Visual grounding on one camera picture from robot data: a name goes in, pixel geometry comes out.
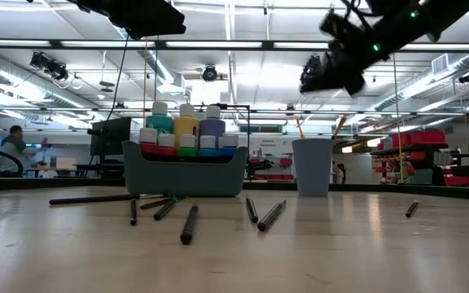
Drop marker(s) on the white wall sign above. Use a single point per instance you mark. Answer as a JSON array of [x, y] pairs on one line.
[[268, 144]]

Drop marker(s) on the shelf rack with red bins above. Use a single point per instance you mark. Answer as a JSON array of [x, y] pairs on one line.
[[417, 137]]

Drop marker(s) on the large purple paint bottle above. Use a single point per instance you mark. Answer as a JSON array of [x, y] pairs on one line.
[[213, 126]]

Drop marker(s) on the grey-blue plastic cup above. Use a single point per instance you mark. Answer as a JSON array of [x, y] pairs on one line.
[[313, 171]]

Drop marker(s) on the small black ceiling fixture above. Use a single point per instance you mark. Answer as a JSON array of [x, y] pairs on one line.
[[468, 77]]

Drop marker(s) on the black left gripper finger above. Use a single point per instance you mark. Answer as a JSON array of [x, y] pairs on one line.
[[157, 20]]

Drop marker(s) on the large yellow paint bottle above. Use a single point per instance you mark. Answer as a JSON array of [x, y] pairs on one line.
[[185, 124]]

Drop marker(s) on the grey-blue plastic caddy tray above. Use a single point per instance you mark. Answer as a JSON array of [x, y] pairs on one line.
[[185, 179]]

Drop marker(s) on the round black overhead camera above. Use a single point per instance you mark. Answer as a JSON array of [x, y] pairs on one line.
[[209, 73]]

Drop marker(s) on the black computer monitor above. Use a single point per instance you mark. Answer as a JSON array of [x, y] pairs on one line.
[[114, 136]]

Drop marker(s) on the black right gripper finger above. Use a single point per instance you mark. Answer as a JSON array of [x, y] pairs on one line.
[[348, 79]]

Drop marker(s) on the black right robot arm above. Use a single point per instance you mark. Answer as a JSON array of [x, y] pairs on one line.
[[422, 20]]

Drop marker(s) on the black ceiling spotlight pair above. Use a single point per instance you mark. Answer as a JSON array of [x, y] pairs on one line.
[[53, 69]]

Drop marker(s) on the black and red machine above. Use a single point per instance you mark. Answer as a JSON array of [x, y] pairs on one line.
[[261, 164]]

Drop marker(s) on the seated person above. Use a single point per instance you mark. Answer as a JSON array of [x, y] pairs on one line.
[[12, 138]]

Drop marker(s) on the small light blue paint bottle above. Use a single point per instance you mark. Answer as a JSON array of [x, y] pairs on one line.
[[207, 141]]

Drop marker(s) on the large teal paint bottle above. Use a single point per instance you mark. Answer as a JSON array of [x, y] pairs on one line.
[[159, 122]]

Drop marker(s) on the distant standing person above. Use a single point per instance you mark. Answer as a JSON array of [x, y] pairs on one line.
[[342, 173]]

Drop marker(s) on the black frame beam with lights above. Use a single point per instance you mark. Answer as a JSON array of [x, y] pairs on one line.
[[268, 45]]

